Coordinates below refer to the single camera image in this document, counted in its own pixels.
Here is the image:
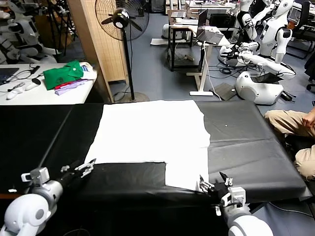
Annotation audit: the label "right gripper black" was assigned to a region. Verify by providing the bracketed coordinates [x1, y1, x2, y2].
[196, 171, 234, 205]

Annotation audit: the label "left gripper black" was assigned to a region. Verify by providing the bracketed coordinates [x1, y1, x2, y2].
[58, 158, 96, 195]

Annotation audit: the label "white t-shirt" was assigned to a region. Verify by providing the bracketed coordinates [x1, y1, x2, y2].
[84, 99, 212, 193]

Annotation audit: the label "white robot base shell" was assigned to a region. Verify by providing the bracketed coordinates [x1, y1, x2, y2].
[235, 71, 284, 106]

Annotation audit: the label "seated person's hand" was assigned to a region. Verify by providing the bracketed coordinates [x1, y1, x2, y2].
[302, 112, 315, 128]

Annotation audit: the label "black tablecloth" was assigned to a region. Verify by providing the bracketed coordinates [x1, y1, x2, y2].
[0, 100, 309, 236]

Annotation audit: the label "purple shirt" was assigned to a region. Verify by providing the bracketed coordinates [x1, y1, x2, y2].
[54, 78, 90, 96]

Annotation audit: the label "white side table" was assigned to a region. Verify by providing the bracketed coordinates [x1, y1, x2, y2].
[0, 62, 98, 106]

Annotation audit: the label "khaki trousers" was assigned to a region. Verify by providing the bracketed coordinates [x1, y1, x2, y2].
[264, 110, 315, 182]

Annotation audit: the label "grey floor pad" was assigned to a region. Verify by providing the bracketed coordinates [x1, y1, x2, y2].
[213, 83, 239, 101]

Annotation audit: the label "green polo shirt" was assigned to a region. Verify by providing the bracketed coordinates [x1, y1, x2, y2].
[43, 60, 84, 90]

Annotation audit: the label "white standing desk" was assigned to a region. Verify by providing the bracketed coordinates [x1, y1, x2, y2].
[186, 24, 232, 97]

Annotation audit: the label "black power adapter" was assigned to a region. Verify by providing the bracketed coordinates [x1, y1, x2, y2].
[281, 90, 298, 102]

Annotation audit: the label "wooden partition panel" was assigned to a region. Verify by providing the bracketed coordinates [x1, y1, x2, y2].
[67, 0, 130, 103]

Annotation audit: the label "dark flat laptop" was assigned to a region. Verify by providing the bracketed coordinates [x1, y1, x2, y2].
[0, 67, 20, 86]

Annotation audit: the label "white grey robot torso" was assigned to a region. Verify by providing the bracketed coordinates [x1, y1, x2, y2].
[0, 0, 60, 65]

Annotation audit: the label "open grey laptop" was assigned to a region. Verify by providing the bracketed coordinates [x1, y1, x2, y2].
[196, 9, 225, 45]

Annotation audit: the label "white floor paper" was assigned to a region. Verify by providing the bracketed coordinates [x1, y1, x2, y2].
[150, 38, 170, 46]

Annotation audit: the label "black metal desk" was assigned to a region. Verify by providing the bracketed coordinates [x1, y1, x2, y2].
[168, 24, 200, 72]

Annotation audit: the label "white rounded pod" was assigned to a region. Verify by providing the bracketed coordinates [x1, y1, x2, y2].
[161, 24, 172, 39]

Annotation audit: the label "white humanoid robot black shoulders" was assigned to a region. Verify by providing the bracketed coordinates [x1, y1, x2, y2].
[258, 0, 295, 65]

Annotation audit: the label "slim white humanoid robot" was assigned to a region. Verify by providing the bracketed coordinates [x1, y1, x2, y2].
[231, 0, 262, 50]

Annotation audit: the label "black office chair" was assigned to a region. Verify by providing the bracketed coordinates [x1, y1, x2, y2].
[286, 1, 315, 60]

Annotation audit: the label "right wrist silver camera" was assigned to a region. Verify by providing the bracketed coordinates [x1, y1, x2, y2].
[220, 186, 246, 207]

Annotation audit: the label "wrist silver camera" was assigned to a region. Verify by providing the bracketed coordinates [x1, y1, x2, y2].
[220, 186, 246, 207]
[21, 167, 51, 184]

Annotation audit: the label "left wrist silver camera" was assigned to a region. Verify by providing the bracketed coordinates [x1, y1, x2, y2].
[21, 167, 51, 184]

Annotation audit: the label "black thin cable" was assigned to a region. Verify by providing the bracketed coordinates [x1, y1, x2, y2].
[0, 63, 41, 93]

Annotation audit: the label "white power cable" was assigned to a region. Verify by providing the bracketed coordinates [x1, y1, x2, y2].
[201, 41, 222, 101]

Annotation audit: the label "black camera tripod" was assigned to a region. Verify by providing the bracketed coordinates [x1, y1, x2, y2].
[46, 0, 79, 57]

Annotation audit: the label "black pedestal fan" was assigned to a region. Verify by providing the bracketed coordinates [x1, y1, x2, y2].
[94, 0, 150, 103]

